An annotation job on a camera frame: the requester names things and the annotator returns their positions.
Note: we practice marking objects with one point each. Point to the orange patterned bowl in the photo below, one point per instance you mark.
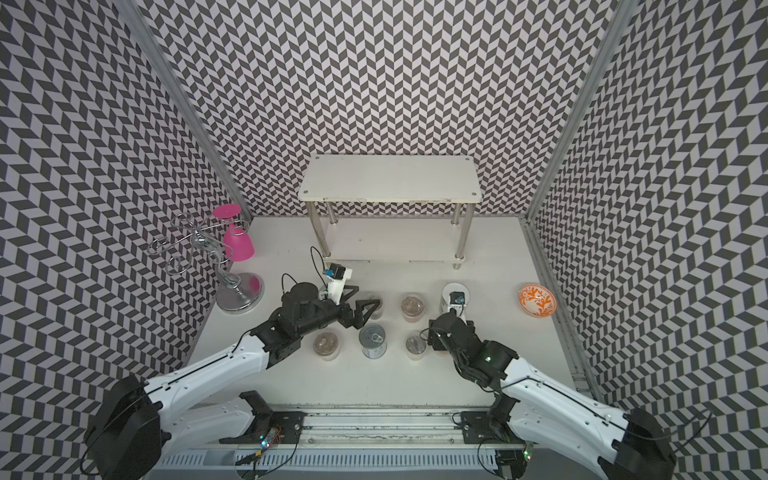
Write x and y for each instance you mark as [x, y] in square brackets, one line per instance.
[537, 301]

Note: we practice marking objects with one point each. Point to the orange label small tub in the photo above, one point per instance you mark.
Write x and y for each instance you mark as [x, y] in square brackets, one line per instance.
[415, 346]

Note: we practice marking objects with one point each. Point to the red tub clear lid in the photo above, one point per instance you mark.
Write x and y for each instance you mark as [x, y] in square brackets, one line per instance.
[413, 307]
[327, 346]

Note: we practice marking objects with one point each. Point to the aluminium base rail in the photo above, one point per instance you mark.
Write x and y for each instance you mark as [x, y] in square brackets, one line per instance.
[361, 440]

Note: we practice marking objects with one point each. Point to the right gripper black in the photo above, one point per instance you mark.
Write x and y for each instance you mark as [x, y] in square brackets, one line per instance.
[434, 340]

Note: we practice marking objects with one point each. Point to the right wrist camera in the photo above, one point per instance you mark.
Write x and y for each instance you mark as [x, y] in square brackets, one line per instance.
[457, 303]

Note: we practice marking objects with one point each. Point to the white lid green label jar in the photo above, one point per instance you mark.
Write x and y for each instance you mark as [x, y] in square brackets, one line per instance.
[454, 286]

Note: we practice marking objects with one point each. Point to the metal cup rack stand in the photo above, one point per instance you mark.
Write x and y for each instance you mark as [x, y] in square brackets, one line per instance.
[191, 238]

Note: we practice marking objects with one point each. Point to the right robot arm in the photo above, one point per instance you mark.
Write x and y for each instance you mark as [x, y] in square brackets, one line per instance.
[535, 408]

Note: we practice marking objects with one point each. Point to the pink plastic cup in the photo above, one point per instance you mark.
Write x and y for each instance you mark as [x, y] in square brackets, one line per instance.
[238, 244]

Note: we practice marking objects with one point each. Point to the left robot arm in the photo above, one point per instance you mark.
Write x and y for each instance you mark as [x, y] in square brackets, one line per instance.
[139, 422]

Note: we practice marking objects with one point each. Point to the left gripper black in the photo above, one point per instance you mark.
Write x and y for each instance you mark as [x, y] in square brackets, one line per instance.
[358, 320]

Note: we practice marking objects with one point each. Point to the white two-tier shelf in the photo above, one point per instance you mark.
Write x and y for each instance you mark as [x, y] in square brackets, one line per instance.
[331, 181]

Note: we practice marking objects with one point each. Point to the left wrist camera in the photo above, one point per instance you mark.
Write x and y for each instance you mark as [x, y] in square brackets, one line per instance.
[336, 277]

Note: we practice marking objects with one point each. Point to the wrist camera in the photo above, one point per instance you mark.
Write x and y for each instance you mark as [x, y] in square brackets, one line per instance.
[457, 303]
[336, 277]

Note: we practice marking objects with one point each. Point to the aluminium corner post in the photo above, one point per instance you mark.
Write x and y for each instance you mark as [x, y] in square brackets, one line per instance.
[606, 50]
[133, 18]

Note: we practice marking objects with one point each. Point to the aluminium corner post right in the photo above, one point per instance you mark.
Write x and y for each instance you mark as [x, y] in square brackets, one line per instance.
[606, 50]

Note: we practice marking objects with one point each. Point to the aluminium corner post left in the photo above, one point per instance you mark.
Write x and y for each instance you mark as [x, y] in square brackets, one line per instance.
[133, 18]

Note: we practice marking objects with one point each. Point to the purple label tin can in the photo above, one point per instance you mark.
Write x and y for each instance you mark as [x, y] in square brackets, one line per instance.
[373, 341]

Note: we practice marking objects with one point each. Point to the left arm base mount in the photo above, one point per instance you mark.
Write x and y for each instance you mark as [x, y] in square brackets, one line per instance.
[267, 426]

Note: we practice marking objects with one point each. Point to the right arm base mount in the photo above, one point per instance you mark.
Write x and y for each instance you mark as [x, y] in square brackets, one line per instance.
[491, 425]

